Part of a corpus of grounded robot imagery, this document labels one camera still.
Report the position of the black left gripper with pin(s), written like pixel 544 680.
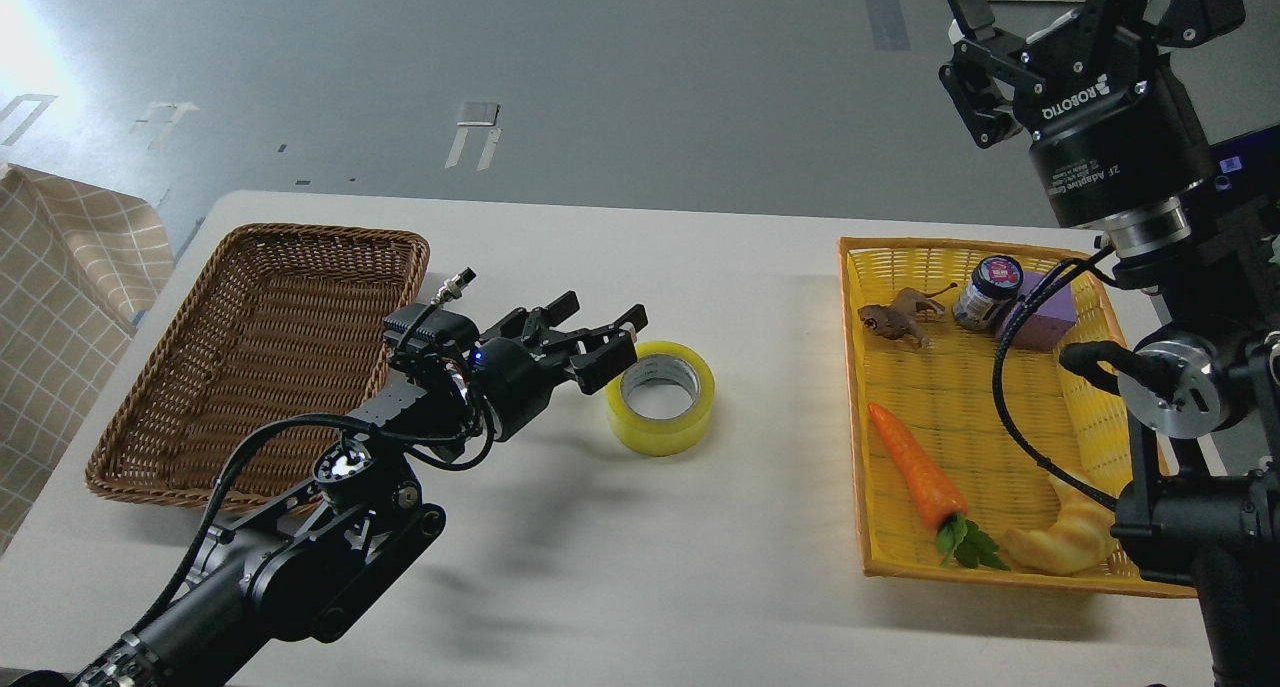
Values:
pixel 520 361

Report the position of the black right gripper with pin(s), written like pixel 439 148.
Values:
pixel 1111 128

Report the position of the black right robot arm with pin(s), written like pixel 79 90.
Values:
pixel 1210 365

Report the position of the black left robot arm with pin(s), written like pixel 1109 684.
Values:
pixel 310 562

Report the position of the small dark jar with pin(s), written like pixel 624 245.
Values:
pixel 992 285

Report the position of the purple foam block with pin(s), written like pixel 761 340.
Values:
pixel 1044 329

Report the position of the brown wicker basket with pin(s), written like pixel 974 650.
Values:
pixel 283 320

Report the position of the brown toy dinosaur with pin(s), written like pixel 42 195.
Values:
pixel 899 320

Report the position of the yellow wicker tray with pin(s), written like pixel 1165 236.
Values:
pixel 943 394

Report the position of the orange toy carrot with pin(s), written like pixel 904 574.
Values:
pixel 938 501

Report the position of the toy croissant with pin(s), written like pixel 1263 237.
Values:
pixel 1079 539

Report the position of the beige checkered cloth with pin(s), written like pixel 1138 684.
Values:
pixel 79 265

